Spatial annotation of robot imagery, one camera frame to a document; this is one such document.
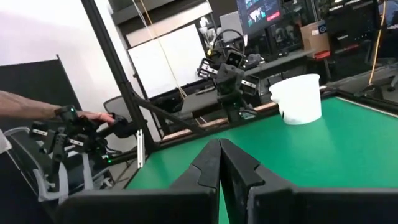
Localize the brown cardboard box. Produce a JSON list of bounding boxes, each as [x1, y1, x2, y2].
[[300, 20, 331, 60]]

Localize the yellow cord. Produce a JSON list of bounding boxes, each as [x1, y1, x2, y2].
[[139, 0, 188, 100], [368, 0, 388, 87]]

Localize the white jack-o-lantern bucket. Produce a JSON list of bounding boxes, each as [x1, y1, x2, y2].
[[269, 73, 323, 126]]

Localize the grey side desk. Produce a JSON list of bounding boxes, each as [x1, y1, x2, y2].
[[242, 48, 315, 78]]

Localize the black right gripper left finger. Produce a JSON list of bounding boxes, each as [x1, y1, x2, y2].
[[57, 138, 222, 224]]

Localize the black mesh office chair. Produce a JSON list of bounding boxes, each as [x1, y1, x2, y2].
[[103, 95, 135, 125]]

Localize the person's forearm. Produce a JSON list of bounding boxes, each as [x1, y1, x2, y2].
[[0, 90, 62, 121]]

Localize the computer monitor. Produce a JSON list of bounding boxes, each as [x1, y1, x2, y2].
[[236, 0, 284, 35]]

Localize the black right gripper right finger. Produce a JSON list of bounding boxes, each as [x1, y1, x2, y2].
[[220, 138, 398, 224]]

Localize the wooden base board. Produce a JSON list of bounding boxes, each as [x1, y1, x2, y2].
[[163, 101, 279, 142]]

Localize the black aluminium table frame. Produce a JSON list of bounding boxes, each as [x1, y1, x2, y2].
[[80, 0, 398, 155]]

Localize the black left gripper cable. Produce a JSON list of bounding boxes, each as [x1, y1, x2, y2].
[[213, 29, 246, 58]]

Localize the silver aluminium bracket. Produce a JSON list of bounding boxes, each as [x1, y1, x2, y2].
[[136, 129, 144, 169]]

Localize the black partition panel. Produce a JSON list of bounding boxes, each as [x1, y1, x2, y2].
[[0, 55, 81, 131]]

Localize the white whiteboard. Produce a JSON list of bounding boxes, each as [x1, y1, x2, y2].
[[127, 23, 210, 100]]

